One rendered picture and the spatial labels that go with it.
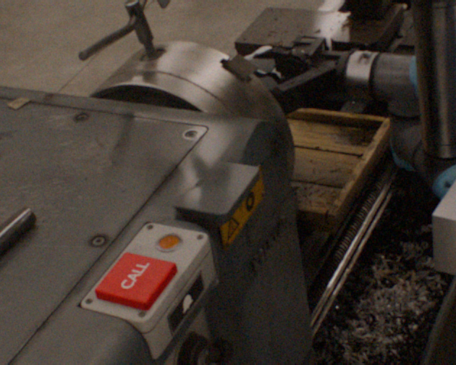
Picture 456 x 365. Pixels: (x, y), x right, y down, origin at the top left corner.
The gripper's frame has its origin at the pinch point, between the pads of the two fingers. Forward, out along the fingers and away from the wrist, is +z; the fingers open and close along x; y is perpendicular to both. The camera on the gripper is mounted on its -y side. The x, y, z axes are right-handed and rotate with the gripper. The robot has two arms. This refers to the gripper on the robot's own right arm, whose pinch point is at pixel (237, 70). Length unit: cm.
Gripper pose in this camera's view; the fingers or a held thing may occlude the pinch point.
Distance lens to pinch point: 161.4
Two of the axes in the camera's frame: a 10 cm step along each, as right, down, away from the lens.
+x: -1.8, -8.0, -5.8
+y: 4.6, -5.9, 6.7
